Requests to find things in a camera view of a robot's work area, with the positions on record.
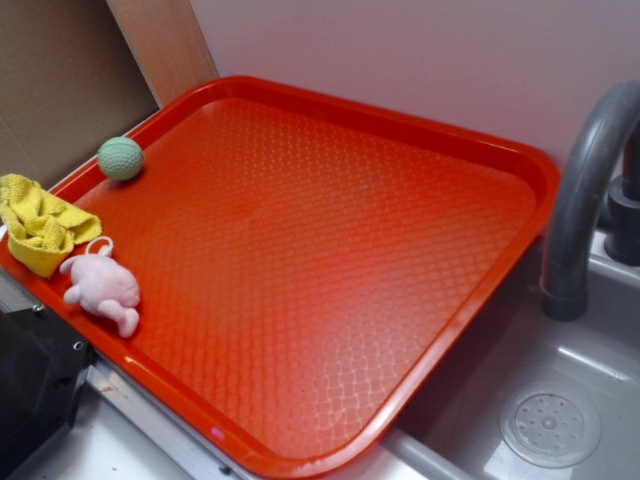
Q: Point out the yellow knitted cloth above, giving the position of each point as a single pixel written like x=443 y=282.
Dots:
x=42 y=228

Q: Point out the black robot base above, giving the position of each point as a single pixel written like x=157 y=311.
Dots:
x=44 y=365

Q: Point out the red plastic tray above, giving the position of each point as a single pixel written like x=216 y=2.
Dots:
x=304 y=262

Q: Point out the green dimpled ball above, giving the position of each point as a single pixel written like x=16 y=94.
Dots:
x=120 y=158

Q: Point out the pink plush toy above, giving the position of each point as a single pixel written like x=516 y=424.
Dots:
x=103 y=287

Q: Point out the grey curved faucet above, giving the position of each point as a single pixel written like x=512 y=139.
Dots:
x=600 y=182

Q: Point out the wooden board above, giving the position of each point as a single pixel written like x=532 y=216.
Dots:
x=167 y=44

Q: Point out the grey toy sink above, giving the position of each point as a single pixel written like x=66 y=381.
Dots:
x=450 y=428

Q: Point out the round sink drain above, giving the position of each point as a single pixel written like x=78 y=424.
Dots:
x=550 y=425

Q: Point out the brown cardboard panel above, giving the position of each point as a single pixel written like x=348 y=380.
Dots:
x=68 y=83

